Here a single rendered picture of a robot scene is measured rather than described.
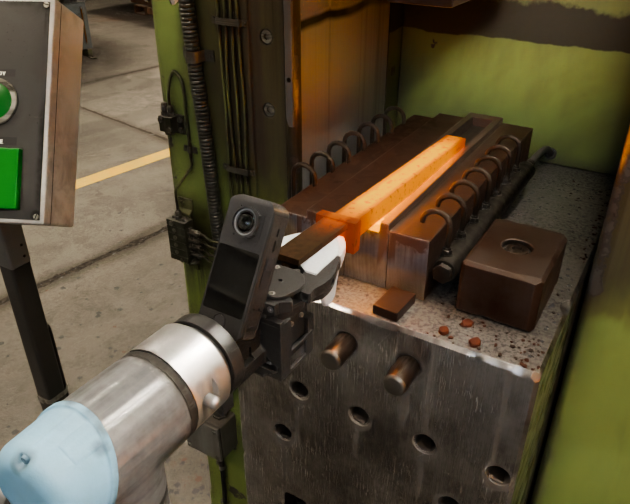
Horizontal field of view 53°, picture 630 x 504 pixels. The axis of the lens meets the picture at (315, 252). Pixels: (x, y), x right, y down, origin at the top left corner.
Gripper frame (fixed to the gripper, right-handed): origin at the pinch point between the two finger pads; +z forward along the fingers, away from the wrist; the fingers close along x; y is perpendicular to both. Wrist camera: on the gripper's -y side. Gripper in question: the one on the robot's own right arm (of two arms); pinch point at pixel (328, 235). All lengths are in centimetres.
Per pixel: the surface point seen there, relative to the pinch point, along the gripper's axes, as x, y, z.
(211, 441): -36, 65, 18
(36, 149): -39.8, -2.1, -3.0
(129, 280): -140, 99, 91
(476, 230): 9.7, 5.0, 18.5
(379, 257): 1.7, 6.4, 8.8
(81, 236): -183, 99, 105
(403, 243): 4.5, 3.7, 8.7
